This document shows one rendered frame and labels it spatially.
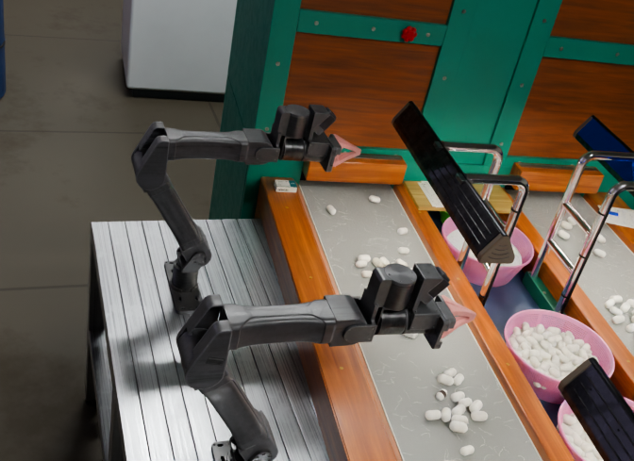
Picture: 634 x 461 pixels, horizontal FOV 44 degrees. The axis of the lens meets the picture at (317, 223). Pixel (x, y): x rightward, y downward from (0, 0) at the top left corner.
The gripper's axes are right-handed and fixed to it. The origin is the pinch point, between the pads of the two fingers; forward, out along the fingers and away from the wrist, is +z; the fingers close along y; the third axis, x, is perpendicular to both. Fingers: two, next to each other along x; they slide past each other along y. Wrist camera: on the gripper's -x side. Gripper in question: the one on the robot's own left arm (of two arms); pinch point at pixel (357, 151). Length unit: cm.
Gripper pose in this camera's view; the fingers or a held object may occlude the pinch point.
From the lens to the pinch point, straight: 190.5
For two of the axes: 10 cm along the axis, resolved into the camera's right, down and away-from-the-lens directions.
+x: -2.2, 8.3, 5.2
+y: -3.1, -5.6, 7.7
